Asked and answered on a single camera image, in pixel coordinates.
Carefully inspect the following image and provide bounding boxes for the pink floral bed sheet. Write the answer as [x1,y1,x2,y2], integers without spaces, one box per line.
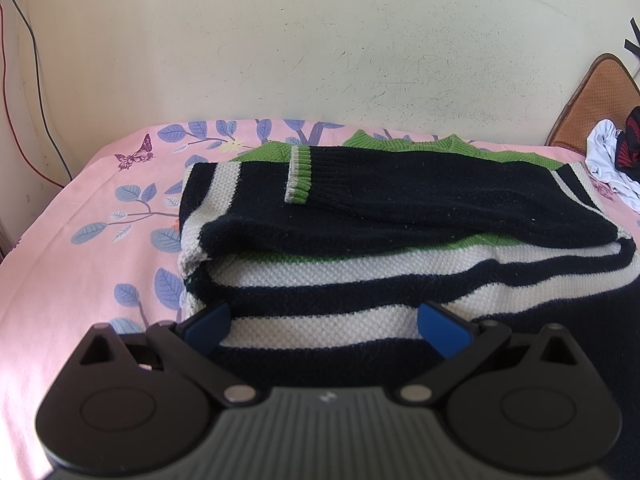
[0,118,640,480]

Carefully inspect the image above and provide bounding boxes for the white patterned garment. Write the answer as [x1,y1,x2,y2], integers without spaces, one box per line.
[586,119,639,212]

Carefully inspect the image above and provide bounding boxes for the green white navy striped sweater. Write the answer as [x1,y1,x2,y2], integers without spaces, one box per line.
[178,132,639,401]

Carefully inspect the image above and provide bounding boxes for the dark wall cable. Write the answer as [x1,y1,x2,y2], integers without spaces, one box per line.
[3,0,74,181]

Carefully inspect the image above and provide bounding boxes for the black folded garment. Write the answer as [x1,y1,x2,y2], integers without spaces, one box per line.
[615,106,640,182]

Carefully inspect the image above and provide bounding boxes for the brown perforated headboard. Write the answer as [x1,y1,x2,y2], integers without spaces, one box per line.
[546,53,639,155]

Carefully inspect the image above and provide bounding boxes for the black tape cross on wall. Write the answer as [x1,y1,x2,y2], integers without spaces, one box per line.
[624,18,640,60]

